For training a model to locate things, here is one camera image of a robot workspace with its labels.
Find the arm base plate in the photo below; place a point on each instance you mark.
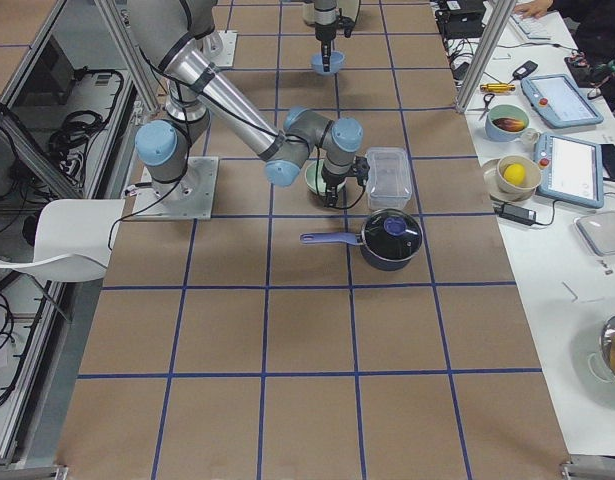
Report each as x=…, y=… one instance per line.
x=219, y=47
x=192, y=198

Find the grey lidded box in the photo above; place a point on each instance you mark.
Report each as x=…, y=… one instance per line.
x=598, y=230

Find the clear plastic lidded container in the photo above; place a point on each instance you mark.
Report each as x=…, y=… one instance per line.
x=389, y=182

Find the white plastic chair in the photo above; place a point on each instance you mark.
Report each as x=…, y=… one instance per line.
x=73, y=240

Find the blue bowl with fruit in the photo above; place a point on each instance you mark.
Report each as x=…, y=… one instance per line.
x=505, y=123

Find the black power adapter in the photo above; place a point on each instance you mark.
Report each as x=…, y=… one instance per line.
x=516, y=214

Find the beige bowl with lemon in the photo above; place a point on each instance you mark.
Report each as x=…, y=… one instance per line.
x=511, y=178

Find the dark blue saucepan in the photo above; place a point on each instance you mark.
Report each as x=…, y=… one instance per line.
x=388, y=239

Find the aluminium frame post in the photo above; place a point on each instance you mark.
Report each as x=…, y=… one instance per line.
x=500, y=13

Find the green bowl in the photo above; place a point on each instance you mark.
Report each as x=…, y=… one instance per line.
x=313, y=178

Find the teach pendant tablet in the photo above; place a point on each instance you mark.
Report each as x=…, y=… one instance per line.
x=571, y=170
x=558, y=101

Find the black scissors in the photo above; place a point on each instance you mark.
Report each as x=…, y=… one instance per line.
x=487, y=101

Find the teach pendant tablet far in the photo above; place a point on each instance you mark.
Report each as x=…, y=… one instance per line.
x=558, y=101

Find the teach pendant tablet near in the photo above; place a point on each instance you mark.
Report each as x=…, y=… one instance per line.
x=571, y=170

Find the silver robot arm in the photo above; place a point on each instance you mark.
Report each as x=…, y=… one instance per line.
x=328, y=17
x=172, y=37

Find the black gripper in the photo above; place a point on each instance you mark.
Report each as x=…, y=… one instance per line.
x=333, y=179
x=325, y=35

